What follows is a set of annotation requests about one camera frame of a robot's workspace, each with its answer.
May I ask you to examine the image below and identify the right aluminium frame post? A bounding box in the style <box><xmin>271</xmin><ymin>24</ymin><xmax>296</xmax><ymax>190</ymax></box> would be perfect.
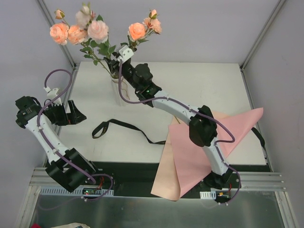
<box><xmin>239</xmin><ymin>0</ymin><xmax>287</xmax><ymax>71</ymax></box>

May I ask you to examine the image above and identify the white ribbed ceramic vase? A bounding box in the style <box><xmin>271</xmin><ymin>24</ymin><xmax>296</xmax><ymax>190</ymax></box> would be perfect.
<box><xmin>111</xmin><ymin>73</ymin><xmax>130</xmax><ymax>106</ymax></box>

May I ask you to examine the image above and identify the pink rose stem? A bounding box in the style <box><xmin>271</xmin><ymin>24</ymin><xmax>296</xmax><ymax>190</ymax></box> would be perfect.
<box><xmin>75</xmin><ymin>2</ymin><xmax>116</xmax><ymax>69</ymax></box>
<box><xmin>120</xmin><ymin>9</ymin><xmax>162</xmax><ymax>52</ymax></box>
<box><xmin>49</xmin><ymin>4</ymin><xmax>115</xmax><ymax>68</ymax></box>

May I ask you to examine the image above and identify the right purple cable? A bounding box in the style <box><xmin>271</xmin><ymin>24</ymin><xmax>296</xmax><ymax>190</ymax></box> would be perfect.
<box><xmin>118</xmin><ymin>59</ymin><xmax>243</xmax><ymax>208</ymax></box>

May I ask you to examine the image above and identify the left circuit board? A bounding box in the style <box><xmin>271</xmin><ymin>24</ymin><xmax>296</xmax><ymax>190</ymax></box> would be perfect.
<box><xmin>82</xmin><ymin>188</ymin><xmax>114</xmax><ymax>197</ymax></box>

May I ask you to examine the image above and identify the left aluminium frame post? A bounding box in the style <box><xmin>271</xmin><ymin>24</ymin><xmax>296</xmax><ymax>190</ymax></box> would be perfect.
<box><xmin>37</xmin><ymin>0</ymin><xmax>79</xmax><ymax>71</ymax></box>

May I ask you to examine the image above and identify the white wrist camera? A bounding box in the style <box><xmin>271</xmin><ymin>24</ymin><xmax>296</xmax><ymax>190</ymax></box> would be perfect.
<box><xmin>44</xmin><ymin>86</ymin><xmax>62</xmax><ymax>105</ymax></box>
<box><xmin>117</xmin><ymin>45</ymin><xmax>134</xmax><ymax>63</ymax></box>

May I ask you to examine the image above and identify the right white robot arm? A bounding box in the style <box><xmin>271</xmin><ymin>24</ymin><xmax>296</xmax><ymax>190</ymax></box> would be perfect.
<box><xmin>104</xmin><ymin>58</ymin><xmax>233</xmax><ymax>190</ymax></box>

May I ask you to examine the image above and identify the pink wrapping paper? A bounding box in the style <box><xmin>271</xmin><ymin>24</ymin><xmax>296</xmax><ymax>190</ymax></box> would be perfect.
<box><xmin>151</xmin><ymin>108</ymin><xmax>266</xmax><ymax>201</ymax></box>

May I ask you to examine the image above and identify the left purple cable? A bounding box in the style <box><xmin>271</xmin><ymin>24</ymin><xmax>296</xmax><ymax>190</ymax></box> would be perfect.
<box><xmin>38</xmin><ymin>68</ymin><xmax>114</xmax><ymax>211</ymax></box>

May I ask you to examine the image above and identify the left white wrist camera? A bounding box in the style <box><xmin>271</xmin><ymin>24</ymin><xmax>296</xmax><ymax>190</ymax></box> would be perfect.
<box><xmin>44</xmin><ymin>86</ymin><xmax>62</xmax><ymax>105</ymax></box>

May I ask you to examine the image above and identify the aluminium frame post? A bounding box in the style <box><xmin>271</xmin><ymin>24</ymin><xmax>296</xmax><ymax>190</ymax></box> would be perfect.
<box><xmin>239</xmin><ymin>0</ymin><xmax>287</xmax><ymax>71</ymax></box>
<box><xmin>37</xmin><ymin>0</ymin><xmax>79</xmax><ymax>71</ymax></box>

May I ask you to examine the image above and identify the circuit board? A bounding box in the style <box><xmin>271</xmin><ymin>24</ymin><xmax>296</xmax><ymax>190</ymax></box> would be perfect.
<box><xmin>82</xmin><ymin>188</ymin><xmax>114</xmax><ymax>197</ymax></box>
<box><xmin>199</xmin><ymin>190</ymin><xmax>231</xmax><ymax>200</ymax></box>

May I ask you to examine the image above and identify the right circuit board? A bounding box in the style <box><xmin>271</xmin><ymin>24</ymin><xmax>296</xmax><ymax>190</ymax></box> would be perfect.
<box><xmin>199</xmin><ymin>190</ymin><xmax>231</xmax><ymax>200</ymax></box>

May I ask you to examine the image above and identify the black gold-lettered ribbon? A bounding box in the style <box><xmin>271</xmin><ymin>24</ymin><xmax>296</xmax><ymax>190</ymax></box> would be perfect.
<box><xmin>91</xmin><ymin>118</ymin><xmax>266</xmax><ymax>149</ymax></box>

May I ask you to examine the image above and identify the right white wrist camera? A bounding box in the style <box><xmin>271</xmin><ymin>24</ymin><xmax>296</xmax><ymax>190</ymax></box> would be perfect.
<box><xmin>117</xmin><ymin>45</ymin><xmax>134</xmax><ymax>63</ymax></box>

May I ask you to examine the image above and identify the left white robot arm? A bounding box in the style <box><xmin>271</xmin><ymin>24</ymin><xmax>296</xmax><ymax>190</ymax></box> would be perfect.
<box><xmin>15</xmin><ymin>96</ymin><xmax>101</xmax><ymax>192</ymax></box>

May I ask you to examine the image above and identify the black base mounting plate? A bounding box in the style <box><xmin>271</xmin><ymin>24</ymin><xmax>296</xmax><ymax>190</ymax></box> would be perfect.
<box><xmin>89</xmin><ymin>161</ymin><xmax>240</xmax><ymax>198</ymax></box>

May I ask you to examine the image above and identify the purple cable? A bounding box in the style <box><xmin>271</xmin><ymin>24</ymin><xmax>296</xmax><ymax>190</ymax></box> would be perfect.
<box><xmin>118</xmin><ymin>59</ymin><xmax>243</xmax><ymax>208</ymax></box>
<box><xmin>38</xmin><ymin>68</ymin><xmax>114</xmax><ymax>211</ymax></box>

